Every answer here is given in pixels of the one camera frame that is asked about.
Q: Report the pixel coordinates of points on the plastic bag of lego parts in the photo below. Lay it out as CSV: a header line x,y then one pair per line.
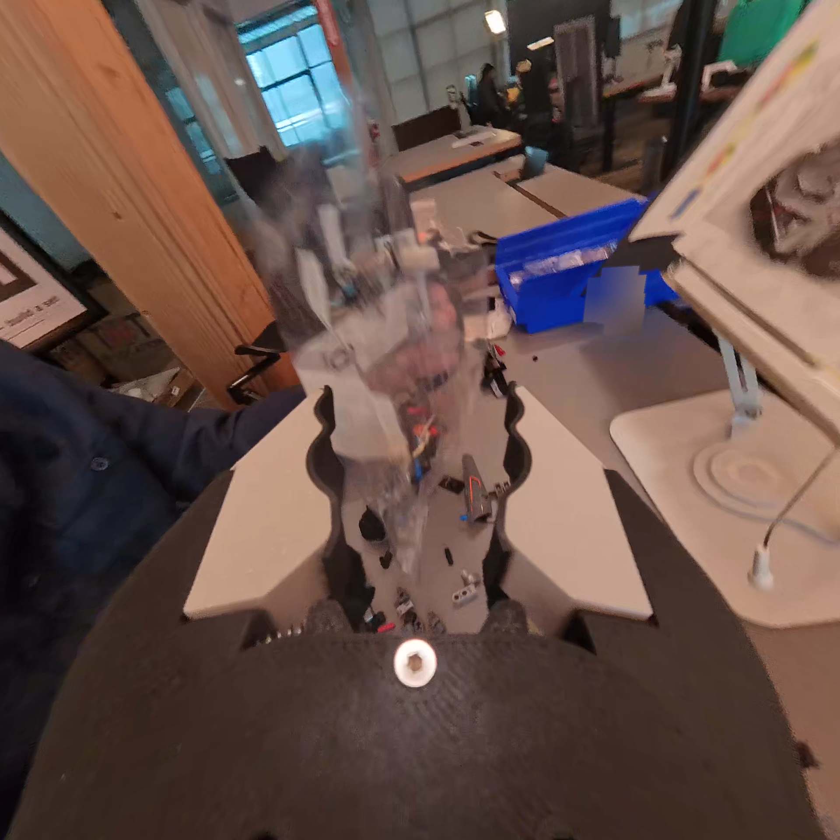
x,y
394,341

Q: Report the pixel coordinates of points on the wooden post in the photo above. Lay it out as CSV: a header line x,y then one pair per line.
x,y
131,197

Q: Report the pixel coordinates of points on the small printed lego tile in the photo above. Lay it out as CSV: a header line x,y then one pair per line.
x,y
451,484

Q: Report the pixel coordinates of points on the clear plastic bag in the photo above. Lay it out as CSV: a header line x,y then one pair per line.
x,y
558,266

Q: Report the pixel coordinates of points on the person's left forearm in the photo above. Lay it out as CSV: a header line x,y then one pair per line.
x,y
249,420

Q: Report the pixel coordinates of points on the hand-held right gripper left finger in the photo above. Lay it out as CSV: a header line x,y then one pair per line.
x,y
269,525

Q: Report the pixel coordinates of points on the grey lego panel orange stripe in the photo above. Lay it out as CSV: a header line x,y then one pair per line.
x,y
478,492

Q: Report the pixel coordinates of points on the black mesh office chair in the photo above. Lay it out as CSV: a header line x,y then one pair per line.
x,y
256,174

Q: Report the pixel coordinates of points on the black metal pole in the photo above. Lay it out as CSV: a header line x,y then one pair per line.
x,y
692,79

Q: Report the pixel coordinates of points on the small black lego assembly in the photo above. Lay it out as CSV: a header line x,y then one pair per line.
x,y
495,374

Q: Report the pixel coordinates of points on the small grey lego connector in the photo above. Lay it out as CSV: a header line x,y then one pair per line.
x,y
466,587

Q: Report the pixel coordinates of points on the black monitor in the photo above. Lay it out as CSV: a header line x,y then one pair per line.
x,y
558,23

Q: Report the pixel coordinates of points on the black framed marker sign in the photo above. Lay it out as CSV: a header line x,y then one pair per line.
x,y
33,295

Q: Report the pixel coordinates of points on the blue plastic bin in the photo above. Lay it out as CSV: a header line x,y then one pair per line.
x,y
544,302

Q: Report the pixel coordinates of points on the long wooden table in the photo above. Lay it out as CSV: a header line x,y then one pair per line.
x,y
453,154

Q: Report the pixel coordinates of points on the white book stand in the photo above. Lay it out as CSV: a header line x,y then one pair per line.
x,y
656,459

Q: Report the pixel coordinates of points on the person's dark blue jacket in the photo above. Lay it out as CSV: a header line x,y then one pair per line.
x,y
79,492

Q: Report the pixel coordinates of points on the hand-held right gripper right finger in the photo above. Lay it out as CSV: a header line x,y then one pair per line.
x,y
571,525

